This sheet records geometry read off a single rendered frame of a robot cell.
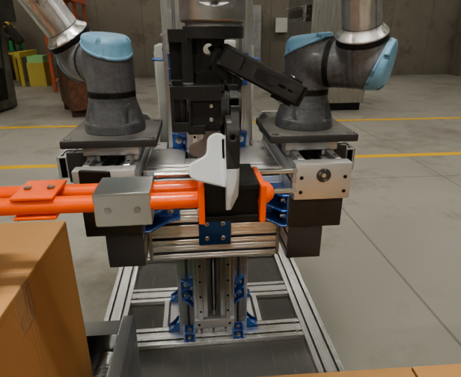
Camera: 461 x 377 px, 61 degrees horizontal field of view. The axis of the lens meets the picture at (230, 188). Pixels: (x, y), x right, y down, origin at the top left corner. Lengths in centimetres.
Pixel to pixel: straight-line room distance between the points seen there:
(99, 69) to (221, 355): 102
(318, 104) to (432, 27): 1291
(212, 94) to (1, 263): 42
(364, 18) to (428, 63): 1305
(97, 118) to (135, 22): 1099
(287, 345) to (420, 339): 72
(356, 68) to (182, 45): 57
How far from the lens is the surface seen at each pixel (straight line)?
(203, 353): 151
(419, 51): 1375
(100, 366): 104
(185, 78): 46
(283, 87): 47
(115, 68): 98
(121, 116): 99
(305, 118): 101
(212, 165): 46
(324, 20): 680
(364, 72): 96
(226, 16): 45
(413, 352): 196
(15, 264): 68
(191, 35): 45
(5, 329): 59
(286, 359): 150
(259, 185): 48
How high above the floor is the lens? 128
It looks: 22 degrees down
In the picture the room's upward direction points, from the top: straight up
